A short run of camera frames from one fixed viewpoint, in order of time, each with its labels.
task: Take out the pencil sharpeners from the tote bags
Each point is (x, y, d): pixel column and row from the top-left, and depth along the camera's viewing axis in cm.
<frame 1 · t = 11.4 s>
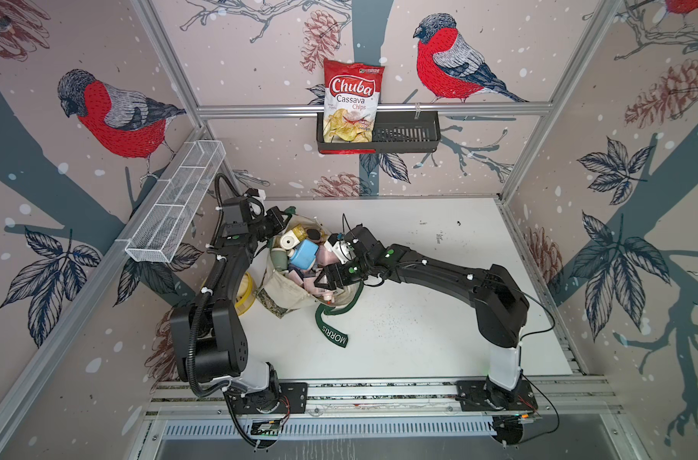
left hand: (296, 207, 85), fingers closed
right hand: (322, 282, 79), fingers open
cream green-handled tote bag: (280, 291, 78), point 17 cm above the table
green pencil sharpener: (279, 257, 81), point 20 cm above the table
cream pencil sharpener: (289, 241, 82), point 23 cm above the table

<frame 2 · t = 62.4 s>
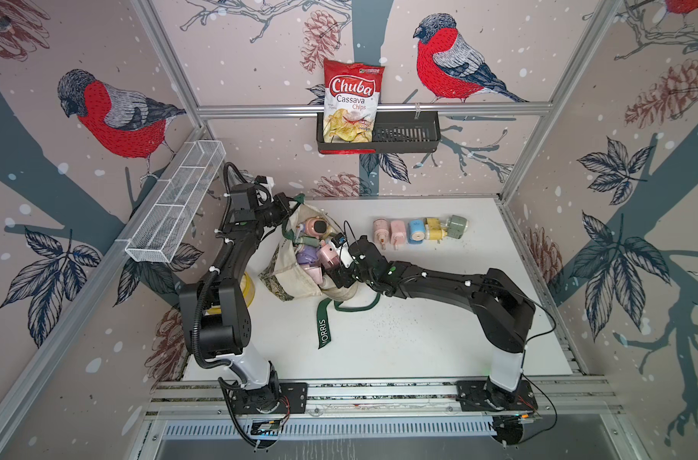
left hand: (305, 193, 85), fingers closed
right hand: (334, 263, 86), fingers open
green pencil sharpener: (456, 226, 106), point 7 cm above the table
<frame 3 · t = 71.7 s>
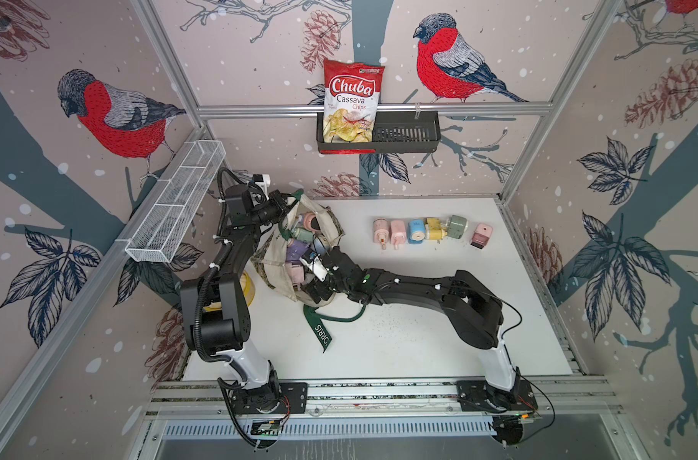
left hand: (304, 190, 84), fingers closed
right hand: (310, 276, 85), fingers open
pink square pencil sharpener: (480, 235, 104), point 6 cm above the table
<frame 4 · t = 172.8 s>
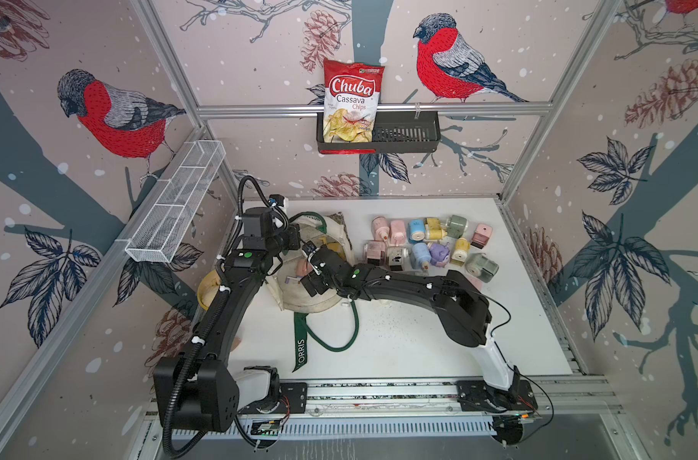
left hand: (301, 219, 81), fingers closed
right hand: (313, 270, 88), fingers open
cream green-handled tote bag: (286, 283, 97), on the table
light blue pencil sharpener: (422, 255, 96), point 8 cm above the table
yellow pencil sharpener: (459, 254, 97), point 8 cm above the table
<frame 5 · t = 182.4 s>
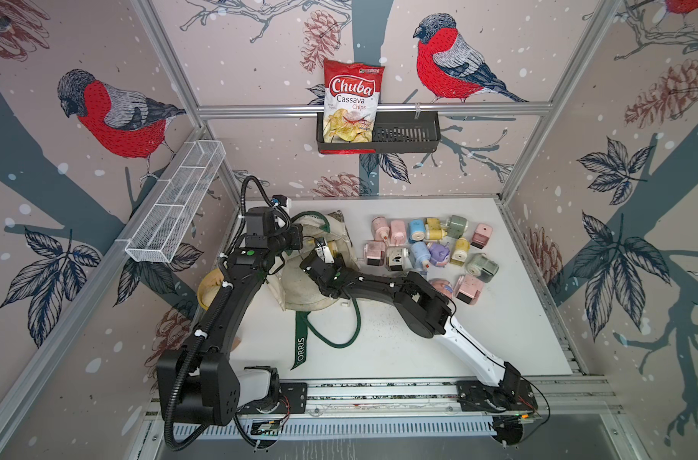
left hand: (305, 220, 82), fingers closed
right hand: (326, 258, 100), fingers open
